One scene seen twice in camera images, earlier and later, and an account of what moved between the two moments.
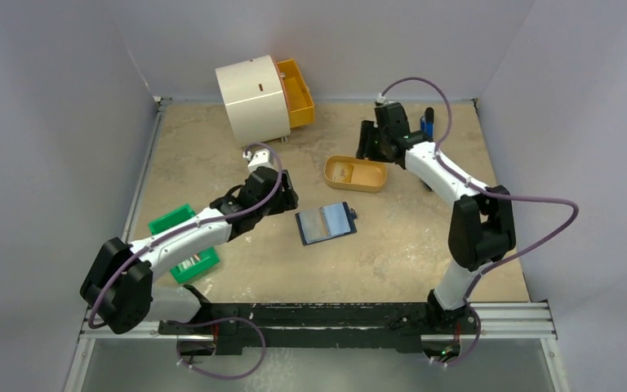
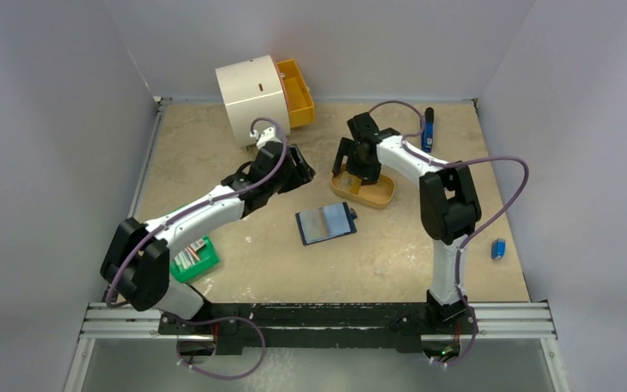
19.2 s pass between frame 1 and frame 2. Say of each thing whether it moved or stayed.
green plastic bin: stayed
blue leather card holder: stayed
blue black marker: stayed
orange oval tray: moved
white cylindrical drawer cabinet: stayed
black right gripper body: moved
